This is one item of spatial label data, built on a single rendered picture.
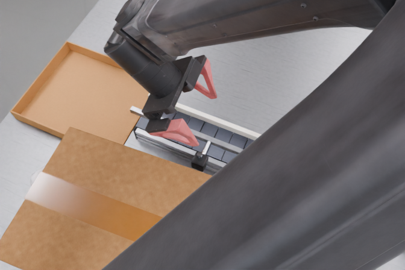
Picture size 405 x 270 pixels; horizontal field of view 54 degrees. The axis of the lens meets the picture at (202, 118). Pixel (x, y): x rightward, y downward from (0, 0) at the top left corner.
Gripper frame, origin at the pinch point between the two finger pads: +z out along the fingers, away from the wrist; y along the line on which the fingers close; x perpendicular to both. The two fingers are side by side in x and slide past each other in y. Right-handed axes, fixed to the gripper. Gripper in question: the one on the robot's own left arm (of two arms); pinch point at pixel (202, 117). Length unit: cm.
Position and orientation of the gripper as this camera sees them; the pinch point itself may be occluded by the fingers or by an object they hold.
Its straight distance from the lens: 65.9
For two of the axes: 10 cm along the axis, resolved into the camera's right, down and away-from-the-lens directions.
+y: 3.2, -8.1, 4.9
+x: -7.4, 1.1, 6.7
